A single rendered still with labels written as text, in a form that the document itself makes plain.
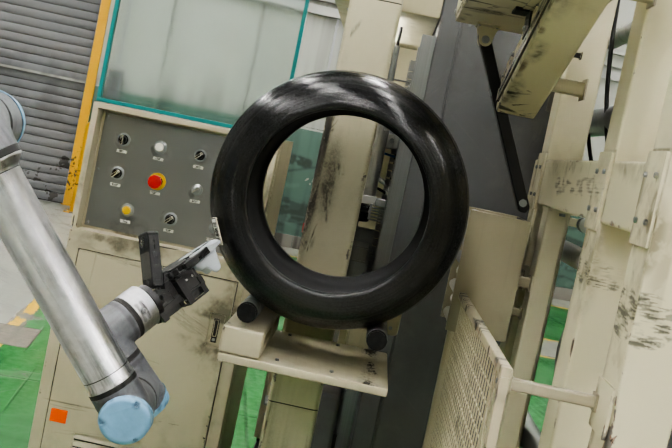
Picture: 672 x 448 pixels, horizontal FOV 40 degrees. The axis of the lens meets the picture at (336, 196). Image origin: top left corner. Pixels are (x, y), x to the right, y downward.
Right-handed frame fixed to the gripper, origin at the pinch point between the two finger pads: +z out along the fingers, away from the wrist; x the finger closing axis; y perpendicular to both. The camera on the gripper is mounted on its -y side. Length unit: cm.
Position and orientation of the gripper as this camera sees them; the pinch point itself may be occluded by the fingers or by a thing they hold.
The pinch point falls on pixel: (212, 241)
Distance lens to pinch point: 198.0
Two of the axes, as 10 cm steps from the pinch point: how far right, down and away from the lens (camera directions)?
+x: 6.0, -1.8, -7.8
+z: 6.3, -5.0, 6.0
